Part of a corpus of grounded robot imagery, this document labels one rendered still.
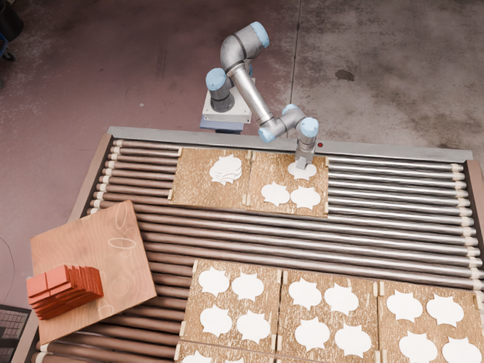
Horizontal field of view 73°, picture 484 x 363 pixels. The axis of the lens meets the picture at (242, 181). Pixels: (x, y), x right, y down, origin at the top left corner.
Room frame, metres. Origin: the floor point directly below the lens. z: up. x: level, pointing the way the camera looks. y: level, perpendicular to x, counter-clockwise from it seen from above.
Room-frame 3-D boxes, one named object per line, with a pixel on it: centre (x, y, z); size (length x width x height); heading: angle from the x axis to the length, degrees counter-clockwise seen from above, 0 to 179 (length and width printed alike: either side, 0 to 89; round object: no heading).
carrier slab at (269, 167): (0.77, -0.24, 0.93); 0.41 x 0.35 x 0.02; 75
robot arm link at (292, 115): (0.91, -0.27, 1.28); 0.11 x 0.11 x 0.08; 24
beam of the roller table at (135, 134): (1.04, -0.23, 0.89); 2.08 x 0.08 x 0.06; 74
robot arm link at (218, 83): (1.37, 0.04, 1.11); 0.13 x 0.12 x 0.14; 114
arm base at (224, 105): (1.37, 0.04, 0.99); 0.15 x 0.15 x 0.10
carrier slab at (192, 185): (0.88, 0.16, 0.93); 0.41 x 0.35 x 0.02; 76
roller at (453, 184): (0.87, -0.19, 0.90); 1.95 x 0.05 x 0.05; 74
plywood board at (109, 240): (0.46, 0.74, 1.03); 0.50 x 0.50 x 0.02; 14
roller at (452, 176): (0.92, -0.20, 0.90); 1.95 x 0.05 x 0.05; 74
